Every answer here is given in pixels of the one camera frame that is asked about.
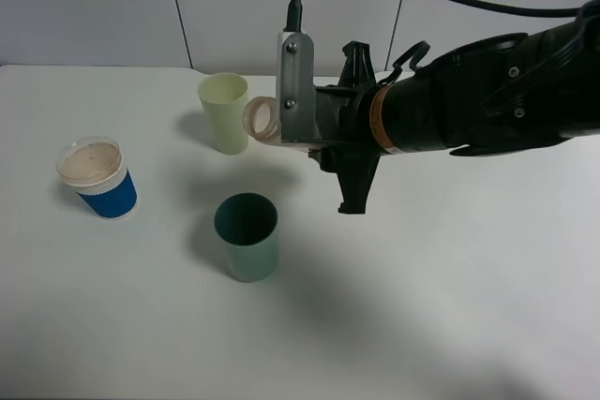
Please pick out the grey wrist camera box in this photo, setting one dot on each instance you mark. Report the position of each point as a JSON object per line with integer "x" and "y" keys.
{"x": 295, "y": 90}

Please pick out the pale yellow-green plastic cup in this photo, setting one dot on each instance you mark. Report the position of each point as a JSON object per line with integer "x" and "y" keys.
{"x": 224, "y": 97}

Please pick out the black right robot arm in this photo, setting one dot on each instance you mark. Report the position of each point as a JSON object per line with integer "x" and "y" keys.
{"x": 497, "y": 96}

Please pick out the clear plastic drink bottle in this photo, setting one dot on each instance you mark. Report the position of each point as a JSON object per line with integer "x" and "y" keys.
{"x": 261, "y": 120}

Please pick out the blue paper cup with lid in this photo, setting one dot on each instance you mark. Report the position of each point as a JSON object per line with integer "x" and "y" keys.
{"x": 95, "y": 169}

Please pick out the teal green plastic cup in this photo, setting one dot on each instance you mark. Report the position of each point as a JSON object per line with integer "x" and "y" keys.
{"x": 247, "y": 225}

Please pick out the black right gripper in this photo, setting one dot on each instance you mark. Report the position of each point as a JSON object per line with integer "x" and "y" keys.
{"x": 346, "y": 145}

